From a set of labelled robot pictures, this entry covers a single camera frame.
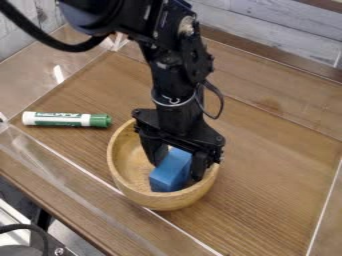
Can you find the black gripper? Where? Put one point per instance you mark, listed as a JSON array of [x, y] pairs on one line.
[[179, 126]]

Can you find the blue rectangular block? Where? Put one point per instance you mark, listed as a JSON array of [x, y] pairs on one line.
[[171, 174]]

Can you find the brown wooden bowl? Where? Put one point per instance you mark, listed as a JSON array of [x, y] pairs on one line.
[[130, 168]]

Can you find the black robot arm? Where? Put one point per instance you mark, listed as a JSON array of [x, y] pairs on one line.
[[165, 28]]

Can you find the green and white marker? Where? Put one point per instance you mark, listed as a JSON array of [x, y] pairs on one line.
[[66, 119]]

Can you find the clear acrylic tray wall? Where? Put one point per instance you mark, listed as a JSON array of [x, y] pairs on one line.
[[86, 203]]

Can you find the clear acrylic corner bracket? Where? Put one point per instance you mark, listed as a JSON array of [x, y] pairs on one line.
[[115, 41]]

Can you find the black table clamp with cable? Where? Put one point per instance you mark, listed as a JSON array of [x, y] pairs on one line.
[[28, 240]]

